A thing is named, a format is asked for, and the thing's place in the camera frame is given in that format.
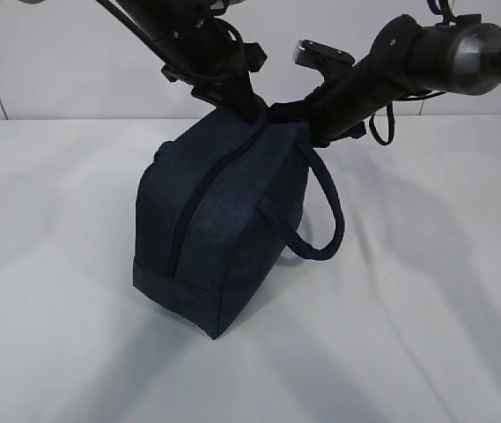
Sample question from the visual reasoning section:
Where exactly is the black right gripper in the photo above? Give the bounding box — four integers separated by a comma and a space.
269, 83, 367, 148

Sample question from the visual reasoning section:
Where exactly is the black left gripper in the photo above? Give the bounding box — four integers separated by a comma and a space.
161, 42, 268, 123

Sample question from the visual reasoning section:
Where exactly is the dark navy fabric lunch bag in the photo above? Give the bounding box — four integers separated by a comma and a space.
133, 108, 345, 338

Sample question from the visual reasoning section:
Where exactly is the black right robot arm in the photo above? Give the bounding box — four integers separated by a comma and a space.
269, 15, 501, 148

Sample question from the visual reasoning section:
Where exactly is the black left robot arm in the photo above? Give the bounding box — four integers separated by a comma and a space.
0, 1, 267, 122

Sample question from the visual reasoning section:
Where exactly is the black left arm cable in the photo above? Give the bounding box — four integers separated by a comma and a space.
91, 0, 247, 85

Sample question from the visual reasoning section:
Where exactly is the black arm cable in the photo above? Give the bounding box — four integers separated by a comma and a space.
366, 0, 453, 146
91, 0, 247, 85

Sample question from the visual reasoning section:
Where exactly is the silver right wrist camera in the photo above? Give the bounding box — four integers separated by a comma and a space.
292, 40, 355, 76

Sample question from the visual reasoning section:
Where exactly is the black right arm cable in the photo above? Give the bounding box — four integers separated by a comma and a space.
366, 0, 453, 146

